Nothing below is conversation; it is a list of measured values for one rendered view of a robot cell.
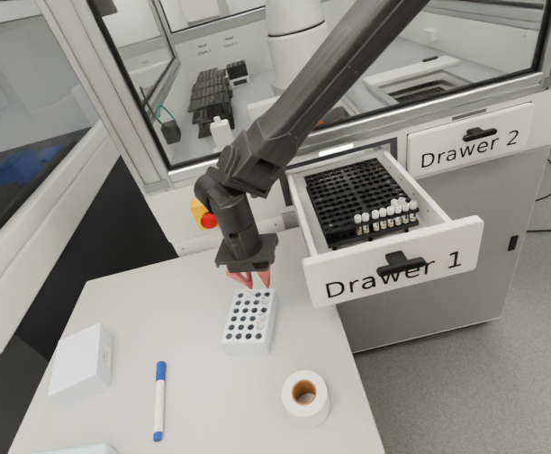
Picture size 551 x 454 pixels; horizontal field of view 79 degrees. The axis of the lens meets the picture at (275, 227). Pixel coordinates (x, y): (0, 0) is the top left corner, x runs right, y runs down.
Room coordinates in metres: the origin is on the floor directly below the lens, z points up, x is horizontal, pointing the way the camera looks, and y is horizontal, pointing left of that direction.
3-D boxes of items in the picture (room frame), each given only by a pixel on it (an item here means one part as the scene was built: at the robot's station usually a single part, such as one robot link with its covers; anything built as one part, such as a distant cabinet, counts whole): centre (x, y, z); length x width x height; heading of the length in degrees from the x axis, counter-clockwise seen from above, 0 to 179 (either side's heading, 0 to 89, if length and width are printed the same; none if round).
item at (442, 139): (0.68, -0.50, 0.87); 0.29 x 0.02 x 0.11; 87
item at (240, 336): (0.43, 0.10, 0.78); 0.12 x 0.08 x 0.04; 162
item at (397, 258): (0.36, -0.17, 0.91); 0.07 x 0.04 x 0.01; 87
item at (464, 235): (0.38, -0.17, 0.87); 0.29 x 0.02 x 0.11; 87
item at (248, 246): (0.45, 0.06, 0.96); 0.10 x 0.07 x 0.07; 72
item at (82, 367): (0.44, 0.44, 0.79); 0.13 x 0.09 x 0.05; 11
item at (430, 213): (0.59, -0.18, 0.86); 0.40 x 0.26 x 0.06; 177
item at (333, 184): (0.58, -0.18, 0.87); 0.22 x 0.18 x 0.06; 177
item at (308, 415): (0.25, 0.03, 0.78); 0.07 x 0.07 x 0.04
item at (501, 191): (1.18, -0.26, 0.40); 1.03 x 0.95 x 0.80; 87
